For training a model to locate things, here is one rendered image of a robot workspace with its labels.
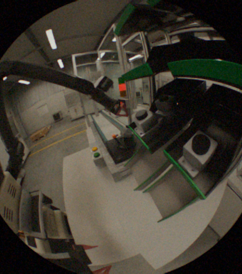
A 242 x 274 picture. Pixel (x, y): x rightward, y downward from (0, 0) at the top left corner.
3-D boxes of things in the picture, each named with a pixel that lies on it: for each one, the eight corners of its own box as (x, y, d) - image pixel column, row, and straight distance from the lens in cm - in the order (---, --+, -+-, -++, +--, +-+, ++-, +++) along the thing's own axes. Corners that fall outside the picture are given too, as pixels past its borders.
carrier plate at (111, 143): (118, 164, 50) (117, 162, 48) (105, 143, 67) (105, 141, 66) (150, 148, 58) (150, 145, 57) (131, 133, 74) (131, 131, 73)
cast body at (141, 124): (145, 144, 22) (133, 124, 18) (137, 136, 25) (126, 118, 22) (168, 125, 25) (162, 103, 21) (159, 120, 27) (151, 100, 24)
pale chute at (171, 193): (163, 218, 36) (157, 223, 32) (148, 191, 37) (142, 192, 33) (228, 159, 33) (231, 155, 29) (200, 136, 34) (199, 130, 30)
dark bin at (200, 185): (200, 200, 19) (218, 197, 12) (164, 155, 21) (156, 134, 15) (243, 117, 37) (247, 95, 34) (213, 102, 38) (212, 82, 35)
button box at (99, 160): (95, 166, 60) (92, 160, 55) (91, 149, 75) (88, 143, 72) (105, 162, 59) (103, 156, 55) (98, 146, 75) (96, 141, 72)
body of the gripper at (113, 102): (113, 100, 51) (103, 93, 49) (120, 101, 41) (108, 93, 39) (106, 109, 50) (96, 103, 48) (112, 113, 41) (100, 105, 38)
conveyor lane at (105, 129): (121, 172, 57) (118, 163, 49) (95, 127, 124) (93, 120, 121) (154, 154, 67) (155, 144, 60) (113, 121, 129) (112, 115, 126)
